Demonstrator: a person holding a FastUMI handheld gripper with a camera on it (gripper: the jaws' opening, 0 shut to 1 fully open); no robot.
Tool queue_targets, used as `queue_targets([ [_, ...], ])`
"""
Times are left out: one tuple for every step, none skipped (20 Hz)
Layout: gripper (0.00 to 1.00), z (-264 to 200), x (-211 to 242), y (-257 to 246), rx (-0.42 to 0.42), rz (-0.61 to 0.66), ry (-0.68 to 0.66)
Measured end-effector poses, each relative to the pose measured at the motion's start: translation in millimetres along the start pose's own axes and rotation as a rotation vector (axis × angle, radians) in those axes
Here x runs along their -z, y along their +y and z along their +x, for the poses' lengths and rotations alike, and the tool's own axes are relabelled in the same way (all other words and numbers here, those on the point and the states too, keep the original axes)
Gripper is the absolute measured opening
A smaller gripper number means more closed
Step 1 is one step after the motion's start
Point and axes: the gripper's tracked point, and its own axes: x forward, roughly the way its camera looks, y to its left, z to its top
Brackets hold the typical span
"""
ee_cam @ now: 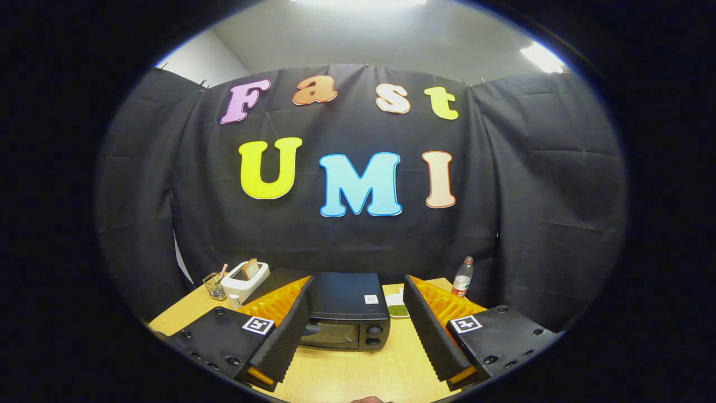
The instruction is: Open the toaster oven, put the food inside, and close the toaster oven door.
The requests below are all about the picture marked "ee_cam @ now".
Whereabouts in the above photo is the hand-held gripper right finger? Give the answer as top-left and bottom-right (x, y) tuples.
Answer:
(403, 274), (564, 392)

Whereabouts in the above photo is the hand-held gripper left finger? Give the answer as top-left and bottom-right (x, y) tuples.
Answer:
(154, 275), (315, 392)

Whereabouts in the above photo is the black toaster oven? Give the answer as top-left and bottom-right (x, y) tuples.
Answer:
(299, 272), (391, 352)

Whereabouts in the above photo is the white toaster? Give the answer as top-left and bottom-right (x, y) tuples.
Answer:
(220, 261), (270, 308)

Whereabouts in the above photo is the white divided bean tray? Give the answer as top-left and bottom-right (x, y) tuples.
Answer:
(385, 290), (411, 318)

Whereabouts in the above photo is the clear plastic water bottle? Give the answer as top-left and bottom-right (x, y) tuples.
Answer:
(451, 256), (474, 298)

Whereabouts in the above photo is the ceiling light panel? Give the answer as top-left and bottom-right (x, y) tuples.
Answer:
(291, 0), (428, 9)
(520, 41), (567, 74)

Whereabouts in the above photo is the wire mesh holder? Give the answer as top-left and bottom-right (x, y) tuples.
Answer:
(202, 272), (227, 302)

